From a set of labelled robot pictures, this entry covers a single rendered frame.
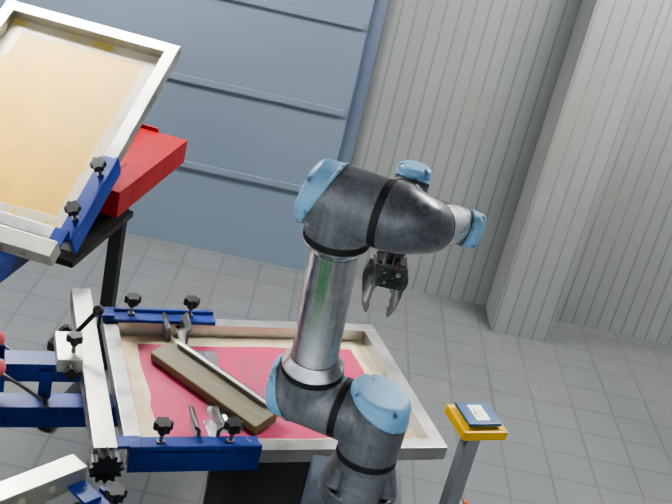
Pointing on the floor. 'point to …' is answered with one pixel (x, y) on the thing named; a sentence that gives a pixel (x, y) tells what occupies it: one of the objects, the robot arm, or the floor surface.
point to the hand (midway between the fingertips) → (377, 307)
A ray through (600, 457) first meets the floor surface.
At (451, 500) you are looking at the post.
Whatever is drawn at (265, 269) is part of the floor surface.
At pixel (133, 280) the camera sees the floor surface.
